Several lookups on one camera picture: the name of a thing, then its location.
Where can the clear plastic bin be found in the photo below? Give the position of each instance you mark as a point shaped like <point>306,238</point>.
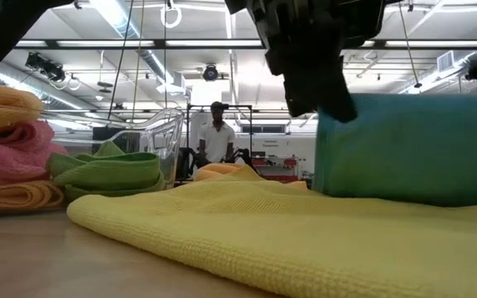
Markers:
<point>172,132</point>

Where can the black round spotlight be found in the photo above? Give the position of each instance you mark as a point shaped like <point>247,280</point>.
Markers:
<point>210,73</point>

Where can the person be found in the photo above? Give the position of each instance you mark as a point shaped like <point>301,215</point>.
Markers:
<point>215,140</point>

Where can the white air vent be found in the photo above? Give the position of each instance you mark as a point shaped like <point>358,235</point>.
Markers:
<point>445,61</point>

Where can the blue microfiber towel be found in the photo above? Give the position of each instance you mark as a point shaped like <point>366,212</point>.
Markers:
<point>408,149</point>

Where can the black ceiling track device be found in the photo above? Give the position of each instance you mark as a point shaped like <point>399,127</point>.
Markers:
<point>44,65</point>

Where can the black monitor screen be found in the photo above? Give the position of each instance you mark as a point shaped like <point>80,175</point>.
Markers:
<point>102,134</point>

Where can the orange microfiber towel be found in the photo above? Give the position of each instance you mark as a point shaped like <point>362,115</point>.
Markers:
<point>2,105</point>
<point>11,196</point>
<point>218,169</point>

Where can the yellow microfiber towel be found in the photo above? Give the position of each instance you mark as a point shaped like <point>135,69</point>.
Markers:
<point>284,240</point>

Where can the white shelf red bins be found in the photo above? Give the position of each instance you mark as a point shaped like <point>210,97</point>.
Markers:
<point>278,163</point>

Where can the green microfiber towel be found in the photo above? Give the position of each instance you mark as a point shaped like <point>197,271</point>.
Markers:
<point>110,174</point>

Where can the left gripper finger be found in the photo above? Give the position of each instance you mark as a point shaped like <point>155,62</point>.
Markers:
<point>331,91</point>
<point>300,95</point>

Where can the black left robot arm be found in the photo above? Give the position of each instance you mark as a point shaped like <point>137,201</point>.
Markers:
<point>2,33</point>

